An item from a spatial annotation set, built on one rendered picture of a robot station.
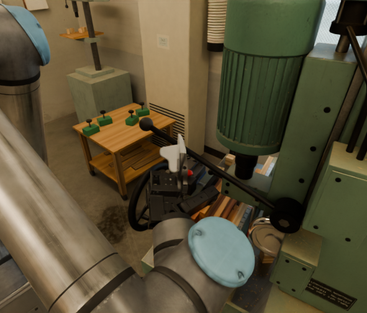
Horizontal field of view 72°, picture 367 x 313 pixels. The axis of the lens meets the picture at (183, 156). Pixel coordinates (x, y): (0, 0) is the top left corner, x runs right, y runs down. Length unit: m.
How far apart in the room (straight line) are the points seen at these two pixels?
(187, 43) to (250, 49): 1.53
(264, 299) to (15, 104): 0.80
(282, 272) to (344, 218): 0.20
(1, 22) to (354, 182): 0.65
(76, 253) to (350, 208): 0.40
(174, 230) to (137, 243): 1.44
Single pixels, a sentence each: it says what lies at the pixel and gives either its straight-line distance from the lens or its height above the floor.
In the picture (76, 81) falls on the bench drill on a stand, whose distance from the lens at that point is 2.85.
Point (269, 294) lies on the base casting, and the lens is 0.85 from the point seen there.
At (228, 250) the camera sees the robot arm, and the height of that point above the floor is 1.26.
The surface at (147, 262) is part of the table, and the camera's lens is 0.74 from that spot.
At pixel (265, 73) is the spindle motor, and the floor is 1.38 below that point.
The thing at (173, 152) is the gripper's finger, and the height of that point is 1.21.
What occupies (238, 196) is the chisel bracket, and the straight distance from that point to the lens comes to 0.74.
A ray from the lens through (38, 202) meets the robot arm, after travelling 0.32.
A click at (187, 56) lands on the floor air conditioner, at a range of 2.04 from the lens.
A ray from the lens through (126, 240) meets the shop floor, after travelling 1.93.
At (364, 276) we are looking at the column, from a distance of 0.72.
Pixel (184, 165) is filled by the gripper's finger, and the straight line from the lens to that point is 0.54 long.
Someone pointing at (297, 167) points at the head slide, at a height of 1.20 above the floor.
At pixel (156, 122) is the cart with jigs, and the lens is 2.17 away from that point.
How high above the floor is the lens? 1.53
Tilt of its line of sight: 36 degrees down
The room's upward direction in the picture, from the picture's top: straight up
